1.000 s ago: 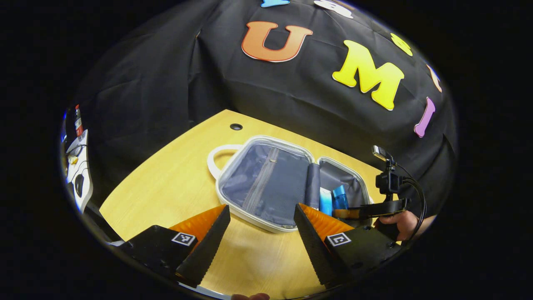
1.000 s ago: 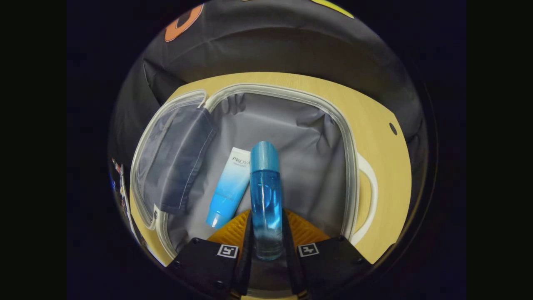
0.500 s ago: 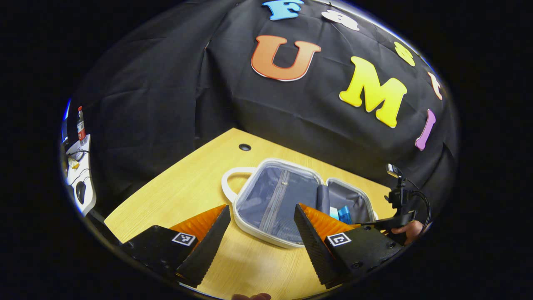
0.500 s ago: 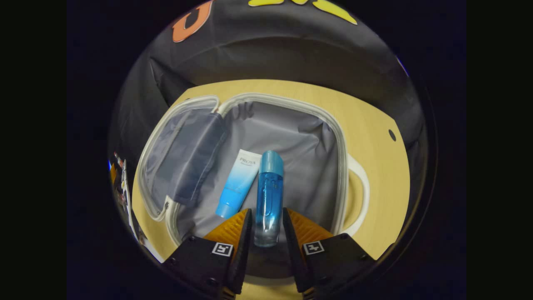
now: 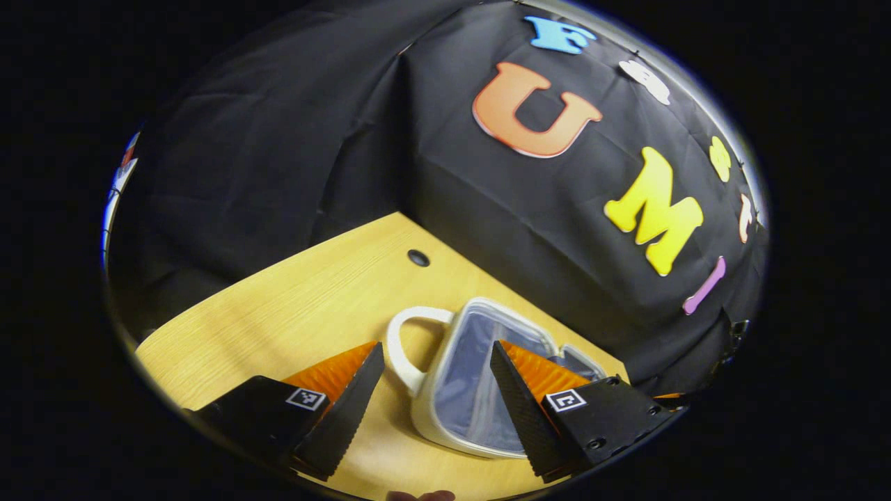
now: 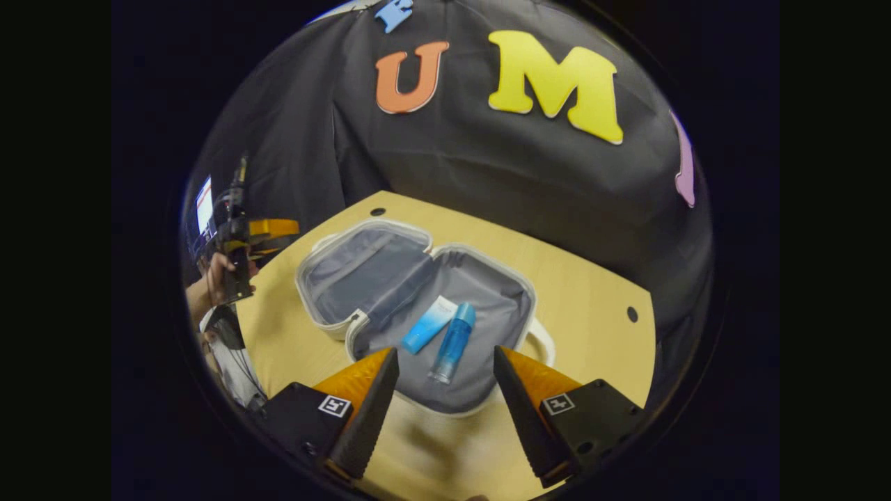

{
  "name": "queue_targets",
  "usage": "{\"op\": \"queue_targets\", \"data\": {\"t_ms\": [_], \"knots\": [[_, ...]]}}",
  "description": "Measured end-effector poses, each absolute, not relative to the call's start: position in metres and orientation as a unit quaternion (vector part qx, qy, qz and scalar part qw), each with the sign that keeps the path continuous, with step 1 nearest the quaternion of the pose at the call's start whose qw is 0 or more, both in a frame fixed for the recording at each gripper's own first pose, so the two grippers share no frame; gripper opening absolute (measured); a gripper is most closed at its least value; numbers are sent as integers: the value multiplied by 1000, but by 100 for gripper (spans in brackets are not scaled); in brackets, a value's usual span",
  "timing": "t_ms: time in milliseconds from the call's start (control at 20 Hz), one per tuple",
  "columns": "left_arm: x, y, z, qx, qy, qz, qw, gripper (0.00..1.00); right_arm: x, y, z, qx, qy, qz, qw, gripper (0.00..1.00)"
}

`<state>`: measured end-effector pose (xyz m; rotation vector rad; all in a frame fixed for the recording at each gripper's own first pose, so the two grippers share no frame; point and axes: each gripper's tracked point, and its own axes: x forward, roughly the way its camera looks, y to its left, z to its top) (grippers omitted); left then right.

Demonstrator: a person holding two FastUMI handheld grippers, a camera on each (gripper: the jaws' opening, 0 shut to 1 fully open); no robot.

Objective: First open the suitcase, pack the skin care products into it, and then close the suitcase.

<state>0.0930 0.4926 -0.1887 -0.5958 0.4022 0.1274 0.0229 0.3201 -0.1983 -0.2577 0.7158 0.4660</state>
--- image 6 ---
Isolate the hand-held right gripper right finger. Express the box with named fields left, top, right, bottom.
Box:
left=493, top=346, right=645, bottom=488

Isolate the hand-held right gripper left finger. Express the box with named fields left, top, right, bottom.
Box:
left=261, top=347, right=401, bottom=482

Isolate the white suitcase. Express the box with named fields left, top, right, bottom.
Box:
left=294, top=218, right=556, bottom=418

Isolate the blue skin care bottle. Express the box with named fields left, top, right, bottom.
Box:
left=427, top=302, right=478, bottom=385

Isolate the blue skin care tube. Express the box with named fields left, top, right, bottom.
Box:
left=402, top=296, right=459, bottom=355

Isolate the computer monitor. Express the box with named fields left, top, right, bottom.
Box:
left=195, top=175, right=214, bottom=236

